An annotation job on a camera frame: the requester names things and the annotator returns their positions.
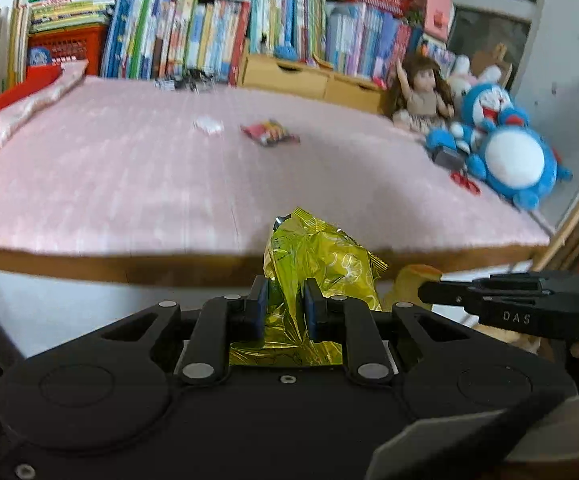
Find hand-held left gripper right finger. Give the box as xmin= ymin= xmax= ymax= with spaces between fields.
xmin=305 ymin=278 xmax=480 ymax=386

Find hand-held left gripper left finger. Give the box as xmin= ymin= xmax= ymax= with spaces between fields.
xmin=100 ymin=276 xmax=269 ymax=386

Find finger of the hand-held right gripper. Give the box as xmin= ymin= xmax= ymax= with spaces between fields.
xmin=472 ymin=271 xmax=554 ymax=295
xmin=418 ymin=281 xmax=490 ymax=311

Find yellow snack wrapper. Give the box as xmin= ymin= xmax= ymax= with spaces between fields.
xmin=230 ymin=207 xmax=389 ymax=367

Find row of upright books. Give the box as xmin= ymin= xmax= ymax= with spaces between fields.
xmin=100 ymin=0 xmax=450 ymax=86

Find stack of flat books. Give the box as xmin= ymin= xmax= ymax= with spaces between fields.
xmin=27 ymin=0 xmax=118 ymax=33

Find yellow plush toy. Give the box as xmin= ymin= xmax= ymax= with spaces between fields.
xmin=392 ymin=264 xmax=443 ymax=306

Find red scissors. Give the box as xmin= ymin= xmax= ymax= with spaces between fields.
xmin=450 ymin=170 xmax=481 ymax=196

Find round blue white plush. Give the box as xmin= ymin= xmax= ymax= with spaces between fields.
xmin=469 ymin=125 xmax=573 ymax=211

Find small black box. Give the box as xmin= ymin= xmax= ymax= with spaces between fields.
xmin=432 ymin=146 xmax=465 ymax=171

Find colourful macaron snack wrapper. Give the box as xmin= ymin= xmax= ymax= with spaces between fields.
xmin=241 ymin=120 xmax=301 ymax=147

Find brown haired doll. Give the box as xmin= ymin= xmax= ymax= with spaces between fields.
xmin=392 ymin=55 xmax=455 ymax=133

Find pink white bunny plush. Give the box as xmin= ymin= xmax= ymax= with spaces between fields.
xmin=447 ymin=55 xmax=503 ymax=96

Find small wooden easel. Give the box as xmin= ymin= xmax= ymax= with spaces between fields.
xmin=472 ymin=42 xmax=513 ymax=86

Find wooden drawer organizer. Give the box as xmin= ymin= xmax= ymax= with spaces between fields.
xmin=237 ymin=52 xmax=387 ymax=113

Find pink toy house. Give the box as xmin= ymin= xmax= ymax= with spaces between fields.
xmin=414 ymin=0 xmax=454 ymax=41

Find pink folded cloth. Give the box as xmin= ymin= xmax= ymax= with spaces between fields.
xmin=0 ymin=59 xmax=89 ymax=181

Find red plastic crate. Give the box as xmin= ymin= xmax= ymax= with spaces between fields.
xmin=27 ymin=25 xmax=109 ymax=78

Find red storage box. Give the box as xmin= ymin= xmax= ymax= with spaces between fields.
xmin=0 ymin=62 xmax=63 ymax=131

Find black frame eyeglasses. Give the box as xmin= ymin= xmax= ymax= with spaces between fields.
xmin=177 ymin=67 xmax=219 ymax=92

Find white window frame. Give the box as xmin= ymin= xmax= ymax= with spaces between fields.
xmin=449 ymin=0 xmax=545 ymax=76

